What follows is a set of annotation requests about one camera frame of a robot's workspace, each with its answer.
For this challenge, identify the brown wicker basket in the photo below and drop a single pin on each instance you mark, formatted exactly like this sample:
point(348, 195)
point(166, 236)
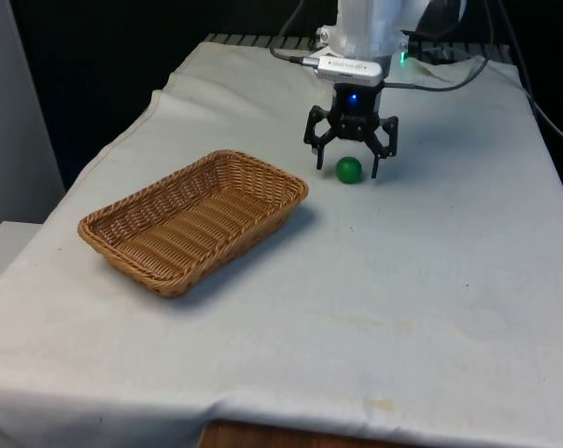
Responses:
point(192, 224)

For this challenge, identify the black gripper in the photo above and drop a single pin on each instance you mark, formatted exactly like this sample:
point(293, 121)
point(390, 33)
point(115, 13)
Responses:
point(356, 114)

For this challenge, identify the green ball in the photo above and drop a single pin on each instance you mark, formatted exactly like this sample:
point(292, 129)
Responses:
point(348, 170)

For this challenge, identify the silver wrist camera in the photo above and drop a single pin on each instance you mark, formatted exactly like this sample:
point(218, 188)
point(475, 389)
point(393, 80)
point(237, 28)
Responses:
point(351, 70)

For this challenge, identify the pale locker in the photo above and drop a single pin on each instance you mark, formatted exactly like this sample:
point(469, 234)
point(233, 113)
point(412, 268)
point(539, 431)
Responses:
point(15, 116)

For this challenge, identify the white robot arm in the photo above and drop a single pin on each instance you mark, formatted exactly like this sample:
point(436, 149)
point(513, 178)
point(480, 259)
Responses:
point(370, 28)

